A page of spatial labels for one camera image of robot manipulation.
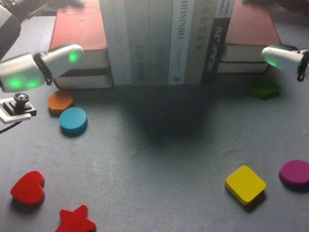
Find white book bold black lettering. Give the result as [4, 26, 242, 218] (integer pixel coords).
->
[168, 0, 195, 85]

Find grey table cloth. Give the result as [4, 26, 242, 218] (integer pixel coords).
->
[0, 14, 309, 232]

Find grey book faint spine lettering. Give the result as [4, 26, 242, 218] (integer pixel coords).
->
[147, 0, 173, 87]

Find thick red hardcover book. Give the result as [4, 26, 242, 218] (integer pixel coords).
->
[53, 67, 113, 89]
[216, 60, 269, 73]
[221, 0, 282, 63]
[49, 6, 110, 70]

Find grey book dark spine lettering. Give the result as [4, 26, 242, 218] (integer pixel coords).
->
[125, 0, 152, 87]

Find beige book Chinese characters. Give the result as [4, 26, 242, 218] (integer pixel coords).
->
[184, 0, 217, 85]

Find blue round block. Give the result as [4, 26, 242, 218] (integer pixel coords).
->
[59, 107, 88, 135]

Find white book faint spine marks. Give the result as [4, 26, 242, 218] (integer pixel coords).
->
[98, 0, 133, 86]

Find black spine book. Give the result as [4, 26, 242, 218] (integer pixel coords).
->
[201, 16, 232, 84]

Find orange hexagon block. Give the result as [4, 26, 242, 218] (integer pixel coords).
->
[47, 90, 75, 115]

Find yellow square block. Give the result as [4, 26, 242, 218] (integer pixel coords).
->
[225, 165, 267, 206]

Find green wooden block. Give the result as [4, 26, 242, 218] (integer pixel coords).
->
[248, 78, 281, 100]

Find red star block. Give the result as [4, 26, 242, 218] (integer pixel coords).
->
[55, 204, 97, 232]

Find red heart block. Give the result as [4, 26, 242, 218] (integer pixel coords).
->
[10, 170, 46, 206]

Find magenta round block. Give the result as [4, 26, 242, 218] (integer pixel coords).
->
[278, 159, 309, 190]

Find black wrist camera white bracket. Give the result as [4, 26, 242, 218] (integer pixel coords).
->
[0, 92, 38, 125]

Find black camera cable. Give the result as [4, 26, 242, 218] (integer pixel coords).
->
[0, 120, 21, 134]

